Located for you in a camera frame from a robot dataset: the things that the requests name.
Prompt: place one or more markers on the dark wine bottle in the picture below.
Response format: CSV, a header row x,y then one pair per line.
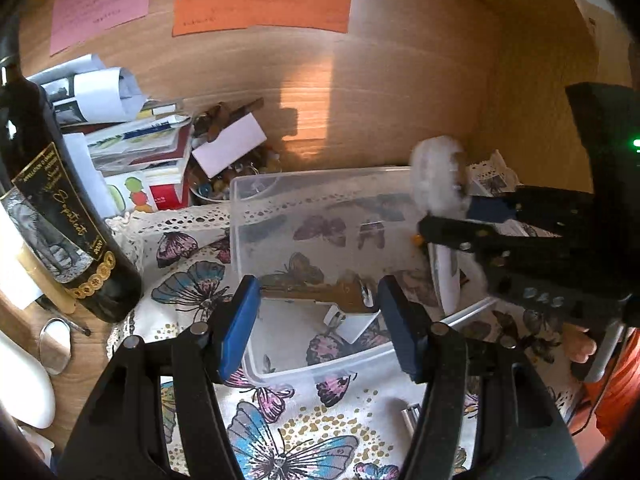
x,y
45,160

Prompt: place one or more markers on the thin black stick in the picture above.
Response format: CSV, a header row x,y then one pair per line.
x,y
75,326

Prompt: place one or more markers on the metal spoon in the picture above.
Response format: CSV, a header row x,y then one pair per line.
x,y
54,347

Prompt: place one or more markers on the stack of books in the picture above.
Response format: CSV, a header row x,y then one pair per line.
x,y
150,160

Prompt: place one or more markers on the butterfly print tablecloth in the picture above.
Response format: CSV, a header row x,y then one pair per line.
x,y
310,435

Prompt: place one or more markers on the rolled white papers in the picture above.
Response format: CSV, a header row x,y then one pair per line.
x,y
95,95

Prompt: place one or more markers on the white blank card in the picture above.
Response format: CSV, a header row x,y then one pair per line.
x,y
230,145

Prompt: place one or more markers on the bowl of small trinkets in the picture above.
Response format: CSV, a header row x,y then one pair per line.
x,y
220,187

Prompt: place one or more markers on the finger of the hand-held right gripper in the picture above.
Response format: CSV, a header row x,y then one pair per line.
x,y
450,232
487,208

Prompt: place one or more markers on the white fluffy brush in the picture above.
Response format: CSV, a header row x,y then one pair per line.
x,y
432,175

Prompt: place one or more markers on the pink paper note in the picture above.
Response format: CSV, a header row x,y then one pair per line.
x,y
100,2

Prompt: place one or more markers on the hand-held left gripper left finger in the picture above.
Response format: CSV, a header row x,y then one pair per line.
x,y
241,325

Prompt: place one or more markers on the brass key with white tag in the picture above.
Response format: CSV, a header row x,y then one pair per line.
x,y
340,292

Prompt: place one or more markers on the clear plastic container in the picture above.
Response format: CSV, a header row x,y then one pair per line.
x,y
310,200

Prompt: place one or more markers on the small printed paper box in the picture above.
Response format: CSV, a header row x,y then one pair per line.
x,y
492,177

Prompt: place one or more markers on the white curved plastic object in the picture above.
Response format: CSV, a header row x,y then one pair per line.
x,y
25,385

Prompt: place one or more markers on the orange paper note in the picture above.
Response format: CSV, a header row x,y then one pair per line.
x,y
260,7

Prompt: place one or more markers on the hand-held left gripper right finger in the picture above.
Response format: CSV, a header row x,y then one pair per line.
x,y
400,332

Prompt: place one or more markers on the person's right hand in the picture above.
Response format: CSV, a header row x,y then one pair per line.
x,y
577,345

